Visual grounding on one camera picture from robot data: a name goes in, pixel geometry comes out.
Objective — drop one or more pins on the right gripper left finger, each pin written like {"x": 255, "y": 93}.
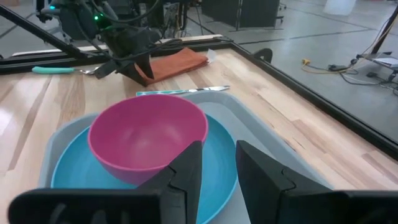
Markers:
{"x": 180, "y": 186}

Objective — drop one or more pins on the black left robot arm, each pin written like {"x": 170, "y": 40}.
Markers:
{"x": 74, "y": 18}

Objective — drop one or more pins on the black table clamp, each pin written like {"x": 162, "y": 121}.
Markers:
{"x": 262, "y": 54}

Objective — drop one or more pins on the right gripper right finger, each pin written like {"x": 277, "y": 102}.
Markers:
{"x": 264, "y": 193}

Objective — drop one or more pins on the black equipment stand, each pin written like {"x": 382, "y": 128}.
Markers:
{"x": 382, "y": 59}

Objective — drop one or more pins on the grey plastic tray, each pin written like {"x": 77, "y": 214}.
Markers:
{"x": 248, "y": 124}

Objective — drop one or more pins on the small white packet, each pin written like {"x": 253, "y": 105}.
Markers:
{"x": 211, "y": 55}

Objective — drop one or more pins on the black metal table frame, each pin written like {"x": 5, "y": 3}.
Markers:
{"x": 18, "y": 63}

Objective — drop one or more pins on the black floor cabinet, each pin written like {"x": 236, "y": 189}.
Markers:
{"x": 239, "y": 12}

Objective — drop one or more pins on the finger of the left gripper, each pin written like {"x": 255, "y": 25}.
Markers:
{"x": 146, "y": 65}
{"x": 119, "y": 68}

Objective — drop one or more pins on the orange cloth napkin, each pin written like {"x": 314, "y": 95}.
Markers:
{"x": 177, "y": 63}

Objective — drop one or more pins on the pink bowl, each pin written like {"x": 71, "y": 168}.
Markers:
{"x": 146, "y": 137}

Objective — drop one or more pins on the blue plate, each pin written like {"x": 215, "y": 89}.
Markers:
{"x": 217, "y": 161}

